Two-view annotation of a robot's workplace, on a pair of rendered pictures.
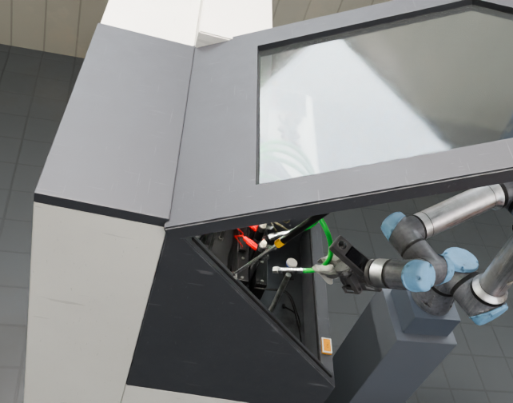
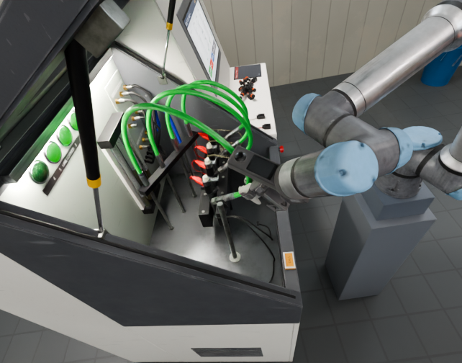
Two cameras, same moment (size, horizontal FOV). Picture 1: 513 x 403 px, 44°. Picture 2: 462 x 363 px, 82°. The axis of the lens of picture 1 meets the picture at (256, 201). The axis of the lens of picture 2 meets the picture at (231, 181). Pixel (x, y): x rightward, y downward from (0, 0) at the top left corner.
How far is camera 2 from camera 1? 1.19 m
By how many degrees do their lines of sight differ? 18
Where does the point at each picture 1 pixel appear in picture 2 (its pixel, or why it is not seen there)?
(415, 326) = (387, 212)
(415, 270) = (333, 161)
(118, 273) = not seen: outside the picture
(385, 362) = (368, 247)
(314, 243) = not seen: hidden behind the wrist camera
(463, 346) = (438, 205)
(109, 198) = not seen: outside the picture
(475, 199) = (419, 38)
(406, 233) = (322, 115)
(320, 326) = (282, 240)
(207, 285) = (65, 253)
